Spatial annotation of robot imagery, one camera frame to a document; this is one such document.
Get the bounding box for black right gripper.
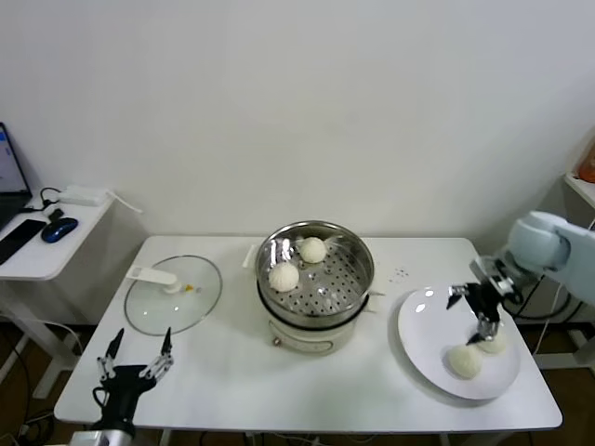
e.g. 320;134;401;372
445;281;504;348

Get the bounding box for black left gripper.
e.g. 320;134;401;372
96;326;176;425

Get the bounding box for white steamed baozi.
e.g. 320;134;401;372
298;236;326;265
268;263;300;293
446;344;484;381
476;327;509;355

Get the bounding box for stainless steel steamer basket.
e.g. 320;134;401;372
243;219;389;327

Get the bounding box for white round plate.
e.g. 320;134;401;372
396;286;522;401

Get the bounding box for white side desk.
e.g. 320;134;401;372
0;194;117;400

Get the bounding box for blue computer mouse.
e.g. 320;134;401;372
40;216;79;244

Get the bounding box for white rectangular box device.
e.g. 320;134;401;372
58;185;114;208

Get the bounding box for cream electric pot base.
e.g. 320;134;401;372
256;282;383;358

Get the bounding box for black smartphone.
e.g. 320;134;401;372
0;218;47;267

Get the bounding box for white shelf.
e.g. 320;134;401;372
562;172;595;210

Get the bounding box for orange packaged item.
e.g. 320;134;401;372
575;141;595;184

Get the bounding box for black laptop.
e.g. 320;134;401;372
0;122;34;233

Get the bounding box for glass lid with white handle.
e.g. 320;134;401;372
124;254;223;336

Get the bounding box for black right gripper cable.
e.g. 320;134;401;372
504;273;548;308

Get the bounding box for white floor cable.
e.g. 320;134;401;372
44;319;86;358

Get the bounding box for long white hanging cable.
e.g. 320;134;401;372
534;217;595;354

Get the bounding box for thin white cable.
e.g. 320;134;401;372
106;189;144;215

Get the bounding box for black cable with small plug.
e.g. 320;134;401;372
18;187;64;222

